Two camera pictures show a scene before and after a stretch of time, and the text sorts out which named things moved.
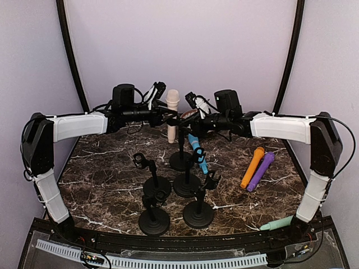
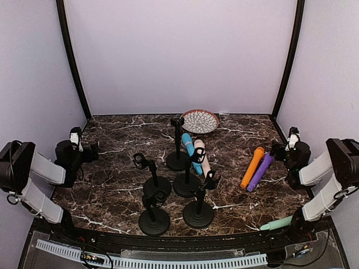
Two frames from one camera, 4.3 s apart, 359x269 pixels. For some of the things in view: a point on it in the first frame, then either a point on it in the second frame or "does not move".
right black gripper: (197, 125) -> (275, 146)
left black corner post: (68, 42) does not move
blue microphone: (195, 143) -> (188, 143)
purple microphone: (268, 158) does not move
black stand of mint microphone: (187, 185) does not move
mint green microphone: (275, 225) does not move
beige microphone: (172, 101) -> (200, 143)
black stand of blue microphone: (199, 214) does not move
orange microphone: (257, 157) does not move
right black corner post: (294, 52) does not move
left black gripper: (157, 115) -> (89, 158)
